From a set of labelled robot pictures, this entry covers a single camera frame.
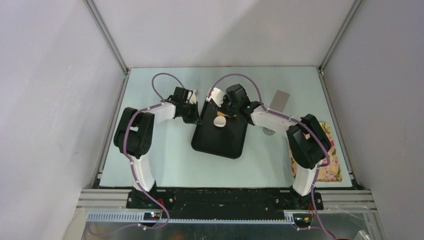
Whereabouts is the aluminium frame with cable duct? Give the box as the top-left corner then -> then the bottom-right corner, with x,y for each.
77,187 -> 387,240

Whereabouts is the purple cable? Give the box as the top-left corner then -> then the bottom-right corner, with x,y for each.
122,72 -> 186,231
206,73 -> 335,240

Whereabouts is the floral cloth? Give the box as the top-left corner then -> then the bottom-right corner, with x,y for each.
288,122 -> 343,183

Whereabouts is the wooden dough roller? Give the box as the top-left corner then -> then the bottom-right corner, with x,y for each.
216,111 -> 232,118

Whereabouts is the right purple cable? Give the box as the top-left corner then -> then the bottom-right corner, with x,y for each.
206,73 -> 335,240

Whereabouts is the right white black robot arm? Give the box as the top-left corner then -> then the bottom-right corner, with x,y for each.
206,84 -> 331,209

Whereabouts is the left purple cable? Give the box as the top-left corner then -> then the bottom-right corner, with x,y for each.
122,72 -> 186,231

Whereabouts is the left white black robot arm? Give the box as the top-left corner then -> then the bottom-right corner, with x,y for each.
113,86 -> 202,208

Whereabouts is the white dough ball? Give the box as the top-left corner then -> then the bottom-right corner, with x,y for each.
213,115 -> 227,128

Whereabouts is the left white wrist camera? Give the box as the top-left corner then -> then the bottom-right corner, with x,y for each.
187,89 -> 199,104

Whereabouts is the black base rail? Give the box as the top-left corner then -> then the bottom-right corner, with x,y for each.
126,187 -> 324,221

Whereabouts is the black baking tray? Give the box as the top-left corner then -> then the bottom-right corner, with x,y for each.
191,101 -> 248,159

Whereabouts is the metal spatula with red handle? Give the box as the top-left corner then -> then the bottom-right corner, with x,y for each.
269,90 -> 290,113

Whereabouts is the small round metal cup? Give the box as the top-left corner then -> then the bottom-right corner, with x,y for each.
262,127 -> 276,136

